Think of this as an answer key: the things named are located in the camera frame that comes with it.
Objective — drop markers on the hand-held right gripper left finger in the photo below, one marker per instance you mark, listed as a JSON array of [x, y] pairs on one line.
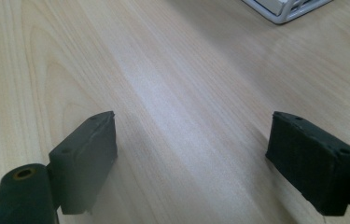
[[82, 161]]

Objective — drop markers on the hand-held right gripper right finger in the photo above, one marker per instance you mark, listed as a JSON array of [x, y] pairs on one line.
[[312, 161]]

